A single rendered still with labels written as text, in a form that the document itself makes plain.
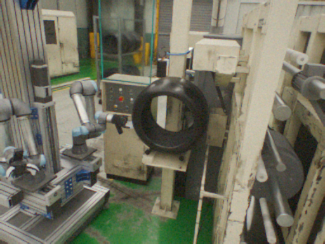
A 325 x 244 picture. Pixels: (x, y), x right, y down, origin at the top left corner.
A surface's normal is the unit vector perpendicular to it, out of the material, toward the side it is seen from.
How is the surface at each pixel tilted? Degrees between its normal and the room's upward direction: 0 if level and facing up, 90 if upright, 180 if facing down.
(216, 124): 90
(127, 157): 90
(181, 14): 90
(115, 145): 90
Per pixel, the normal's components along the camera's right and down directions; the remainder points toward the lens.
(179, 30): -0.22, 0.36
